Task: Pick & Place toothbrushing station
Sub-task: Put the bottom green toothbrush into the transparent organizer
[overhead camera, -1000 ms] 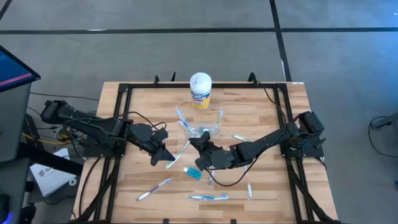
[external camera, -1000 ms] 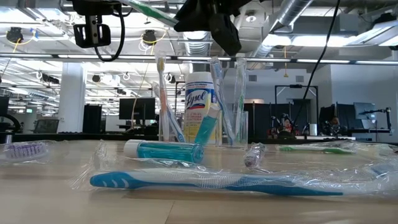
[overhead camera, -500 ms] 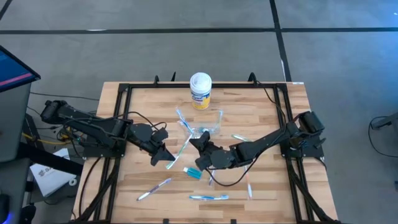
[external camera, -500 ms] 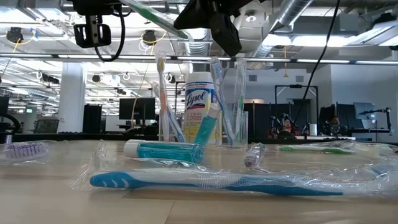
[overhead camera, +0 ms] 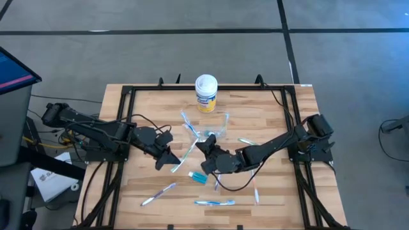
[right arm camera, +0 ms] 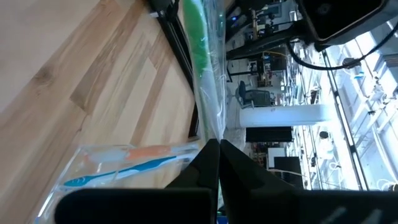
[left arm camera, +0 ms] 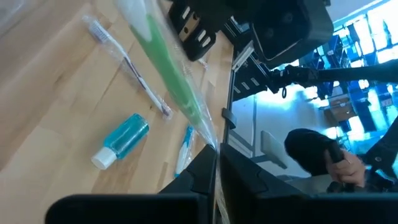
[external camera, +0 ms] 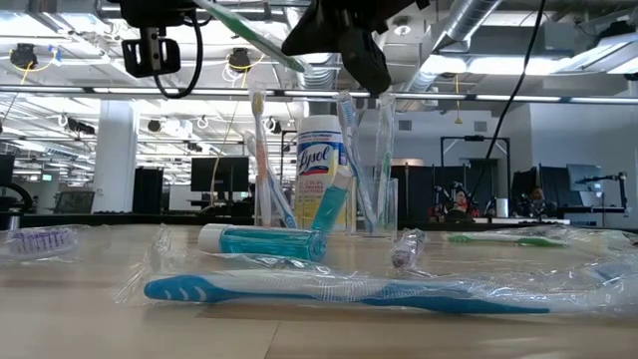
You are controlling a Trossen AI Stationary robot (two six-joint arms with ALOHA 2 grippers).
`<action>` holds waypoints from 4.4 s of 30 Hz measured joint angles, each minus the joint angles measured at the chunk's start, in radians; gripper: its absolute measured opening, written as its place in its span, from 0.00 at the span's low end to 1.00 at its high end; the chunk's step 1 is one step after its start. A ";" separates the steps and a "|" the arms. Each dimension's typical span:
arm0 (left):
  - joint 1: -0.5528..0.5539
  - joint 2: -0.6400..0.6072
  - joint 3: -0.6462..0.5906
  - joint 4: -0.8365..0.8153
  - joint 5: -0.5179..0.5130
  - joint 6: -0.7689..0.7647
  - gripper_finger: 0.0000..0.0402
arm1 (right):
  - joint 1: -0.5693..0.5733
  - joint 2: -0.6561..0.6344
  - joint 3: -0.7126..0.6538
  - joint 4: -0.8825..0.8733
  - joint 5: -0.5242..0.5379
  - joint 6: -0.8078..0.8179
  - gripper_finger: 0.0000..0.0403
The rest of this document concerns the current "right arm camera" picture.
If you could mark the black metal table frame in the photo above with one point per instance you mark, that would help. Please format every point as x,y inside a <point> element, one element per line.
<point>172,35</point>

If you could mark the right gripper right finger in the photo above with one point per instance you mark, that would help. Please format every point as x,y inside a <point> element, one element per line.
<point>248,193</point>

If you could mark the blue white toothbrush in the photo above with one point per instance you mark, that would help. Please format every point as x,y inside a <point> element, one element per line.
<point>149,164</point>

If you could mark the white pillar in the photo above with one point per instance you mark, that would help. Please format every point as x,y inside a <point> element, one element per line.
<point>280,115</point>

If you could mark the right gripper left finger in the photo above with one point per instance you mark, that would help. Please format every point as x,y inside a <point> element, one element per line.
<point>199,186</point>

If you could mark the green white toothbrush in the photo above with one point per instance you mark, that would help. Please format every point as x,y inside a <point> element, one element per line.
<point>199,46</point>

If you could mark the black desk monitor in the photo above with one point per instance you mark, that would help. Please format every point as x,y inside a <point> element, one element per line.
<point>287,171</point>

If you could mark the orange white toothbrush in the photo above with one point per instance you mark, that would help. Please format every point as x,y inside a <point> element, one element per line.
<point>149,152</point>

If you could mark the black office chair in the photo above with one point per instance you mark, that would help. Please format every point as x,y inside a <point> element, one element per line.
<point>258,97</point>

